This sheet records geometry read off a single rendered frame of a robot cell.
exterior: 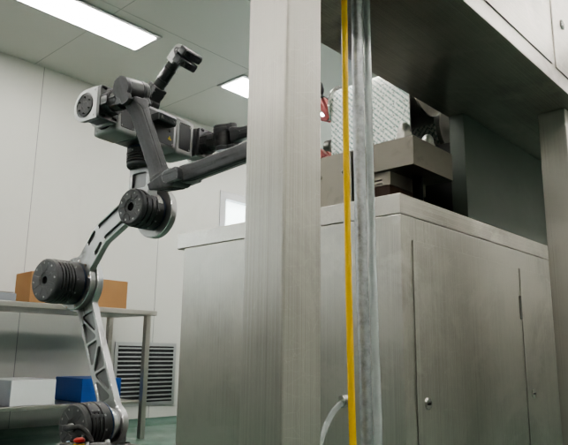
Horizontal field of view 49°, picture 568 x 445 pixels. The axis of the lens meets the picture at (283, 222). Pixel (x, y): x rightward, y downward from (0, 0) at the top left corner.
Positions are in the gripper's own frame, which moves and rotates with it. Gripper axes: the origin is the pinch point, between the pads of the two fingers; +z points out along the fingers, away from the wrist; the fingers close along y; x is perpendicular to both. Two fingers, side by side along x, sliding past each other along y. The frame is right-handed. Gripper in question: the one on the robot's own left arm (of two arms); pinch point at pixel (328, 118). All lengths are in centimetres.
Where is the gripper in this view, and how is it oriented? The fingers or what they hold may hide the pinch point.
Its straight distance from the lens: 173.2
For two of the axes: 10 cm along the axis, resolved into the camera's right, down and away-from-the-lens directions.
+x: 5.3, -7.8, -3.3
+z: 5.4, 6.1, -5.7
